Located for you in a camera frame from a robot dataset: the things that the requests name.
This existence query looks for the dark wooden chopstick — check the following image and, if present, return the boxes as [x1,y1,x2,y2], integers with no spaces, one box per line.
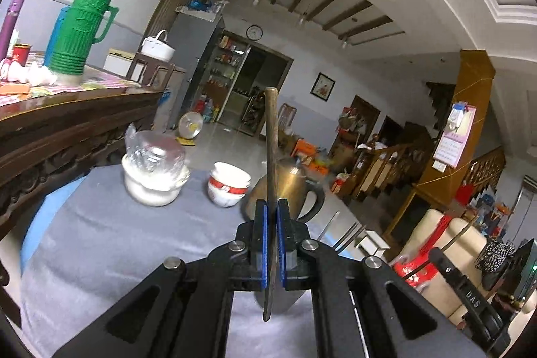
[338,224,367,254]

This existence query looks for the wooden stair railing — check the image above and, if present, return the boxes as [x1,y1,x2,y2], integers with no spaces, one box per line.
[360,139,434,200]

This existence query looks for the grey refrigerator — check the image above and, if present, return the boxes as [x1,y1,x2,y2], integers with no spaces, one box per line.
[153,8,226,133]

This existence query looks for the white pot with glass lid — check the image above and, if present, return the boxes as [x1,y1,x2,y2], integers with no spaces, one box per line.
[121,122,192,208]

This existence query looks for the blue table cover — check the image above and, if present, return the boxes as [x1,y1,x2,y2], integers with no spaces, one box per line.
[21,175,90,258]

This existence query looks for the purple bottle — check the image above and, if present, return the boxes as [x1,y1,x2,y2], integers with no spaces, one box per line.
[0,0,25,62]

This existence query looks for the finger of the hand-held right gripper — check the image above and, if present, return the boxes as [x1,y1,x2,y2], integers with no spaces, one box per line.
[428,247,467,294]

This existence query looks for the red cup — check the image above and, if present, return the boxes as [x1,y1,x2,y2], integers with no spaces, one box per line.
[12,43,34,67]

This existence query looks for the small electric fan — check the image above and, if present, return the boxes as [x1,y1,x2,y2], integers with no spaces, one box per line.
[174,111,205,148]

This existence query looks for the wooden pillar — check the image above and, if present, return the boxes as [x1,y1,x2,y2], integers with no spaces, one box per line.
[384,49,496,238]

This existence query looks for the framed wall picture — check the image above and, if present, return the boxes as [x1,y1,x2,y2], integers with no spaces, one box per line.
[310,72,337,103]

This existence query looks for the white pot with handle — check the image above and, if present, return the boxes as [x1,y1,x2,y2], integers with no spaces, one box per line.
[140,30,176,63]

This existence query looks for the blue thermos flask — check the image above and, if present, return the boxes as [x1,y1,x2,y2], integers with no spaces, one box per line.
[44,6,71,67]

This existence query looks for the shelf of bottles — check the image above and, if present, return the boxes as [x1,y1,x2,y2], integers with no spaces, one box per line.
[200,33,249,121]

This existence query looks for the green thermos flask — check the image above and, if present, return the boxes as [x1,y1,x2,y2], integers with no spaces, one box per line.
[49,0,120,87]

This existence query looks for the checked table cover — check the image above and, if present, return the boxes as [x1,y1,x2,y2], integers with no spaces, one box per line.
[0,52,163,108]

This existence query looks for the gold metal kettle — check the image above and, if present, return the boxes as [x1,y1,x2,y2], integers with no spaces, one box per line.
[245,157,324,223]

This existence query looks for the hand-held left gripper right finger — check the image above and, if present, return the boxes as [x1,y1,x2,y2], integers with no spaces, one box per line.
[277,199,487,358]

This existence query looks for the dark carved wooden cabinet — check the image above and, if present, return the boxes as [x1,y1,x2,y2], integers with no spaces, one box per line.
[0,64,187,243]

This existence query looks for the dark wooden chair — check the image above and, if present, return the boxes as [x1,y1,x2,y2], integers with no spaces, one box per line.
[125,52,176,91]

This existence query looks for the cream sofa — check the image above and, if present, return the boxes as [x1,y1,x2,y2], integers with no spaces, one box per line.
[413,209,489,323]

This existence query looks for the white cup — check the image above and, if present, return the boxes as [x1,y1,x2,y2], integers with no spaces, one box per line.
[24,62,58,86]

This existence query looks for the black patterned bag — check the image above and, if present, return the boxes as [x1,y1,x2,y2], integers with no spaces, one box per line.
[476,238,515,292]

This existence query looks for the wall calendar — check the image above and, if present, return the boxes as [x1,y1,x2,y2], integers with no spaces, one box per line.
[432,101,477,169]

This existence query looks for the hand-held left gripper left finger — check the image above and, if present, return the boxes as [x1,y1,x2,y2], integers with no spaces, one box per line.
[52,199,269,358]

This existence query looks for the white small stool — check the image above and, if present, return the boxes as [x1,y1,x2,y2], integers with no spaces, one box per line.
[356,229,389,259]

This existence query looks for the black monitor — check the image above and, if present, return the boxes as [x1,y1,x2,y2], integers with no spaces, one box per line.
[511,238,537,302]

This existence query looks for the white and red bowl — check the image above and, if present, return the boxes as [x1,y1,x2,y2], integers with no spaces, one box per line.
[207,177,248,209]
[211,162,253,193]

